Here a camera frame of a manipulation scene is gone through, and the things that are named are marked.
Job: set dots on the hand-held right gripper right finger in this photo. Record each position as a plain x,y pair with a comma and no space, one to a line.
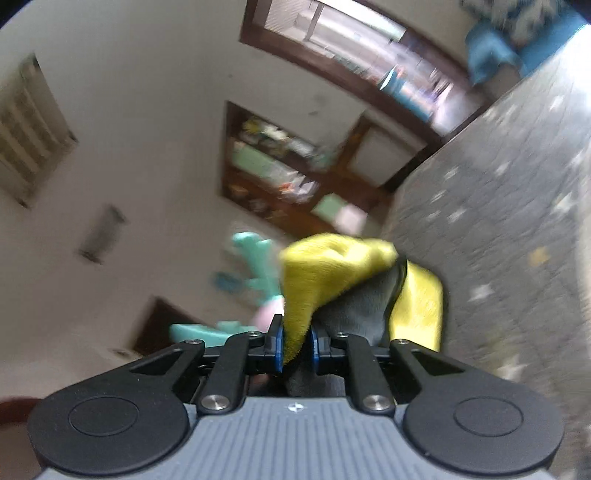
315,344

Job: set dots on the dark wooden shelf unit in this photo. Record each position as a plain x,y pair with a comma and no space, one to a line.
341,175

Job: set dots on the pink antler-lid water bottle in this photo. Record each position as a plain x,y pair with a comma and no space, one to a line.
256,267

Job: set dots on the blue sofa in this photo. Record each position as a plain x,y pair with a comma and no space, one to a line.
489,46

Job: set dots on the blue white cabinet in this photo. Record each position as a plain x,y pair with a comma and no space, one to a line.
406,92

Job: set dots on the dark wooden door frame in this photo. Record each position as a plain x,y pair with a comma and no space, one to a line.
318,60

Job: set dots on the pale slatted panel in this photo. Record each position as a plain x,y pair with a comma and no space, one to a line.
32,129

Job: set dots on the yellow grey cleaning cloth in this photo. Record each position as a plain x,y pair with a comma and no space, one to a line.
314,277

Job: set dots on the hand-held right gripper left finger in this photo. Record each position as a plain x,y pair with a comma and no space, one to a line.
277,341

